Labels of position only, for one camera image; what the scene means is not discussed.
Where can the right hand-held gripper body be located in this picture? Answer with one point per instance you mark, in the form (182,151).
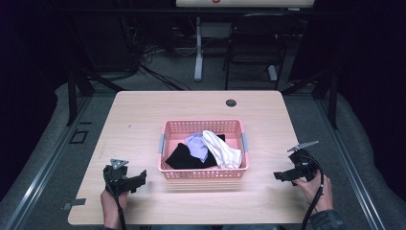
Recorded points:
(303,164)

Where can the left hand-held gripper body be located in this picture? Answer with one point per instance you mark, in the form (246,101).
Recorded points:
(115,175)

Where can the black cloth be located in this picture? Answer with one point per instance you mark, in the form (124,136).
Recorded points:
(183,159)

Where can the pink plastic basket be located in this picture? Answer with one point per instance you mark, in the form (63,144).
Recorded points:
(172,127)

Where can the white ribbed cloth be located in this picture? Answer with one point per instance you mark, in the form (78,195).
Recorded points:
(223,153)

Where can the lavender cloth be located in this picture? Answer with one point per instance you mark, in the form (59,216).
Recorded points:
(197,147)

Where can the person's right hand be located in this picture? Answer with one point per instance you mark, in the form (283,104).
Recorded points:
(316,193)

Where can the person's left hand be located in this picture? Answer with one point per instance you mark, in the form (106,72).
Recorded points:
(111,204)

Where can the grey tape strip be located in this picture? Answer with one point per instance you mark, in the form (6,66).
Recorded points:
(75,203)

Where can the black metal stand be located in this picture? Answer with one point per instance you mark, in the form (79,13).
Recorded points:
(333,102)
(72,96)

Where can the black table grommet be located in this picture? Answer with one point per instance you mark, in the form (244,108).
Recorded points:
(231,103)

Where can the black chair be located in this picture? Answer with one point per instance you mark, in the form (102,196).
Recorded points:
(255,41)

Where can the white desk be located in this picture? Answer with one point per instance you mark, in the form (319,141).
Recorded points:
(249,3)

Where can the aluminium floor rail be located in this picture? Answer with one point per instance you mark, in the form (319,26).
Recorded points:
(351,172)
(48,169)

